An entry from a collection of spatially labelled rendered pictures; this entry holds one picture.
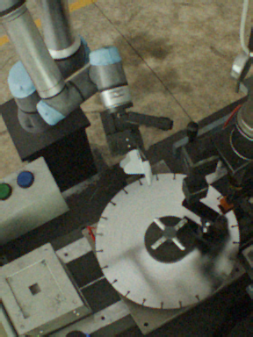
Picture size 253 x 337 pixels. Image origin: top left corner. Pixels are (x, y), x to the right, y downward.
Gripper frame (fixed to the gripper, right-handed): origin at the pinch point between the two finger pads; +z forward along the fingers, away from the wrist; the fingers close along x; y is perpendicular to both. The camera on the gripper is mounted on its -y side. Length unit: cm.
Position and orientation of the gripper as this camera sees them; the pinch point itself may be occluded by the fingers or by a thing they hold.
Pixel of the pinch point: (148, 181)
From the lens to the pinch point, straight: 110.0
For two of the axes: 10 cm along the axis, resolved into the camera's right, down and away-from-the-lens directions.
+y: -9.6, 2.8, -0.7
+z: 2.7, 9.5, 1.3
